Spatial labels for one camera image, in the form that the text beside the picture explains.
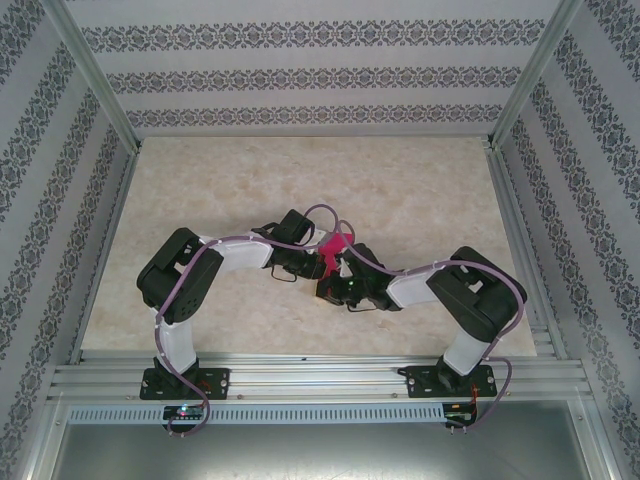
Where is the grey metal sheet panel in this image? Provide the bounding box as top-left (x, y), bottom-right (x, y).
top-left (47, 422), bottom-right (616, 480)

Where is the slotted grey cable duct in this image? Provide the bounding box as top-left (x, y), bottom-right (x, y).
top-left (67, 403), bottom-right (447, 424)

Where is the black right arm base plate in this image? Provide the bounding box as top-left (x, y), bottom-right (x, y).
top-left (405, 364), bottom-right (498, 400)

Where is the pink paper sheet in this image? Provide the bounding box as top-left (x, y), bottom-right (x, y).
top-left (316, 231), bottom-right (357, 282)

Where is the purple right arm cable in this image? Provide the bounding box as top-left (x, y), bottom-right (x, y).
top-left (333, 218), bottom-right (529, 437)

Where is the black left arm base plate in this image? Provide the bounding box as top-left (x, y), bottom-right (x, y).
top-left (139, 366), bottom-right (233, 402)

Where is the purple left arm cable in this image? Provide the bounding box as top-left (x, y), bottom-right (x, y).
top-left (152, 203), bottom-right (352, 440)

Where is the aluminium side rail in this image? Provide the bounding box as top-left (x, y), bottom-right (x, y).
top-left (68, 144), bottom-right (144, 366)
top-left (485, 143), bottom-right (570, 359)

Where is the aluminium frame post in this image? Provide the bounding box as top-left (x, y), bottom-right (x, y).
top-left (42, 0), bottom-right (142, 151)
top-left (486, 0), bottom-right (587, 150)

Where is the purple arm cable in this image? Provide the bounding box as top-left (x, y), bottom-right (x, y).
top-left (152, 203), bottom-right (352, 440)
top-left (333, 218), bottom-right (529, 437)

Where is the aluminium mounting rail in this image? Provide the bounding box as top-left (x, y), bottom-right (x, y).
top-left (47, 351), bottom-right (594, 404)

